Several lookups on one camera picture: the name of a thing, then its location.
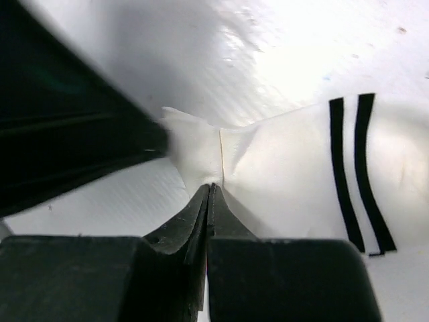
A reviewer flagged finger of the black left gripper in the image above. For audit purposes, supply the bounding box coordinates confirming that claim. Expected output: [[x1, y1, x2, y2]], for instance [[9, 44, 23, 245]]
[[1, 1, 168, 217]]

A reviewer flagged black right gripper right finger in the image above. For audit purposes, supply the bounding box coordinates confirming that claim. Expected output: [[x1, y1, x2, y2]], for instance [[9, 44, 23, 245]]
[[207, 184, 382, 321]]

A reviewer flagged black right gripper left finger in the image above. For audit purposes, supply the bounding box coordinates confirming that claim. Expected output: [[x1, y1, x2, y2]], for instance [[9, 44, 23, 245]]
[[1, 185, 210, 321]]

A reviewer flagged white sock with black stripes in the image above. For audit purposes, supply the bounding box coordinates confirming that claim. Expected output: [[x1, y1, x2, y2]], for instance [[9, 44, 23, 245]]
[[162, 93, 428, 254]]

